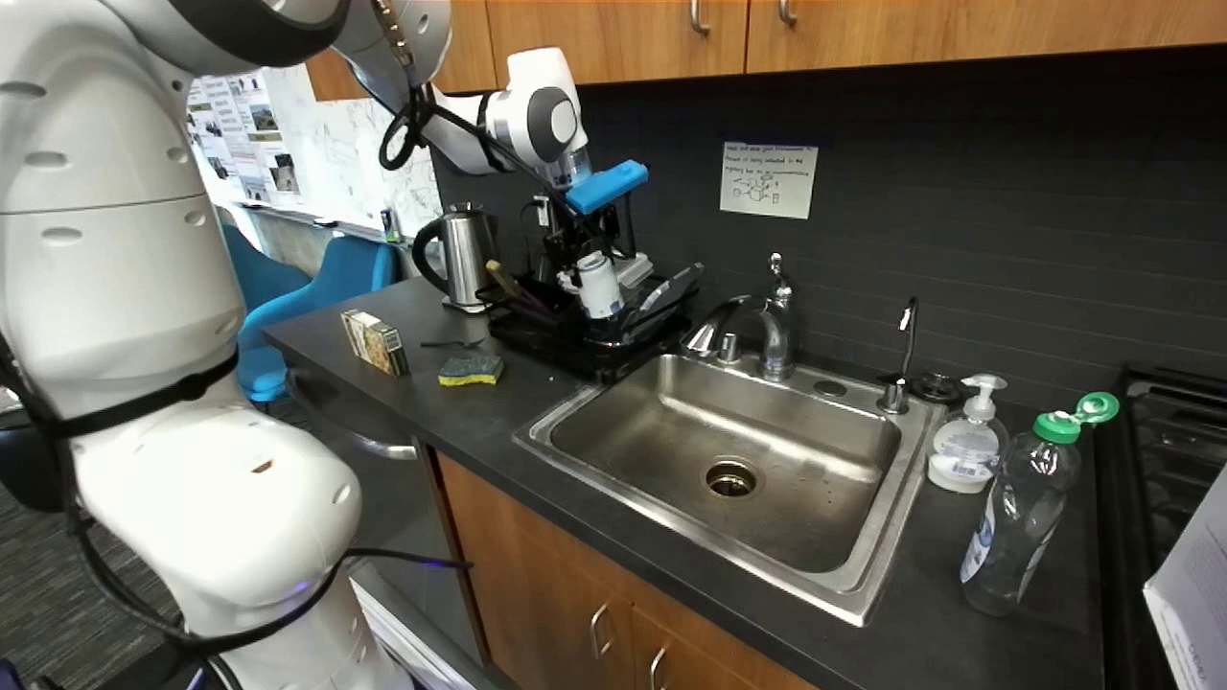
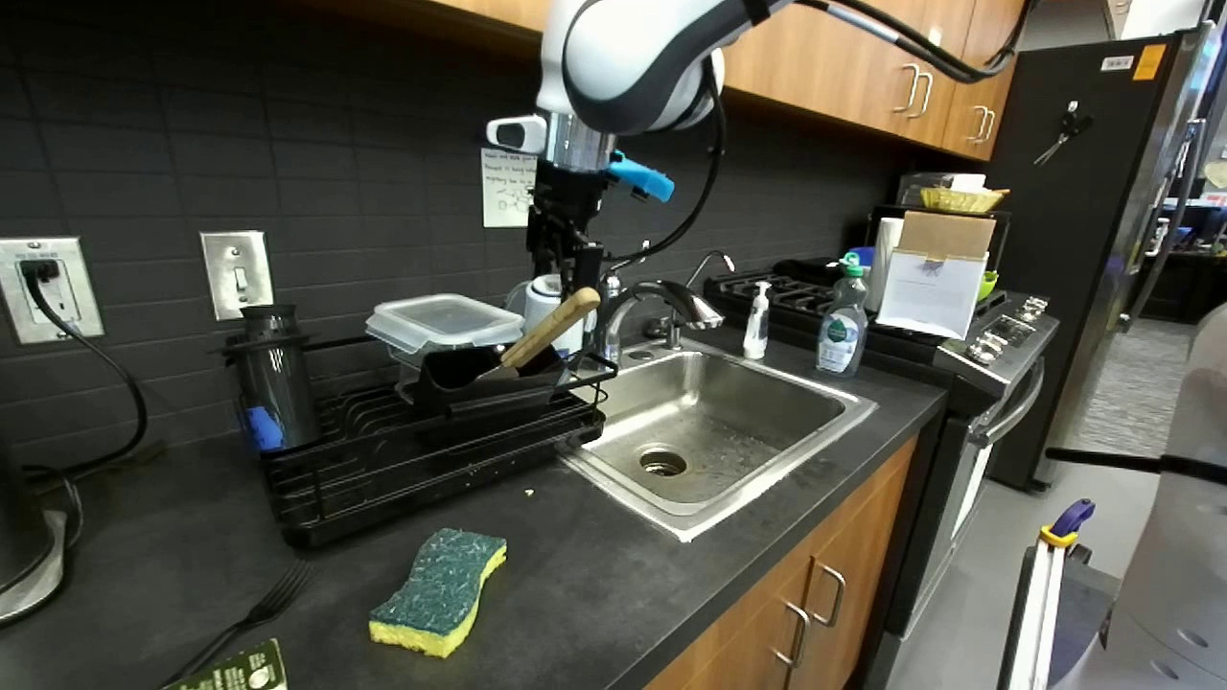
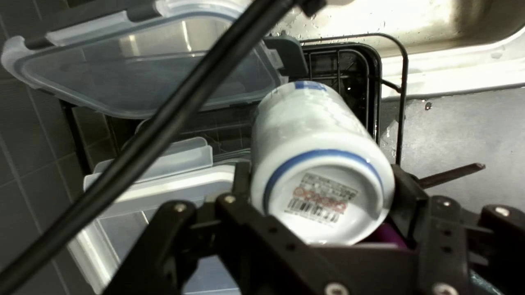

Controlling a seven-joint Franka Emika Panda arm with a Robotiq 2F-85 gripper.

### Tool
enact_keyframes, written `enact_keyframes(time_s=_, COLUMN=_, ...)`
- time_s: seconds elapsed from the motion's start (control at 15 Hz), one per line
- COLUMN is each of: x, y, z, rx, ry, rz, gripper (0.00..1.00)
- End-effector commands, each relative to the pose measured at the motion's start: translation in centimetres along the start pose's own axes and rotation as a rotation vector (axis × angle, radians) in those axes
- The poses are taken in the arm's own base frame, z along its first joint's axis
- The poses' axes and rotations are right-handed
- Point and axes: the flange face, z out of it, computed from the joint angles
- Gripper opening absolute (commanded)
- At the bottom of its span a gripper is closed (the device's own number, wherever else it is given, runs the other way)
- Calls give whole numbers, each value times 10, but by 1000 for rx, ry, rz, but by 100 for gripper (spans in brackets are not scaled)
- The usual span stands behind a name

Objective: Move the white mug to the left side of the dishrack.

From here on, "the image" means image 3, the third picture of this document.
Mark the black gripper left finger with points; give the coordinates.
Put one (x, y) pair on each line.
(218, 251)

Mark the grey plastic lid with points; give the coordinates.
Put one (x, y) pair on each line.
(136, 71)

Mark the clear plastic food container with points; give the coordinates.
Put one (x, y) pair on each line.
(164, 190)

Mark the stainless steel sink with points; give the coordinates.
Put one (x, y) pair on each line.
(436, 33)

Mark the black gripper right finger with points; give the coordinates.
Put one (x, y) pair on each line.
(464, 251)

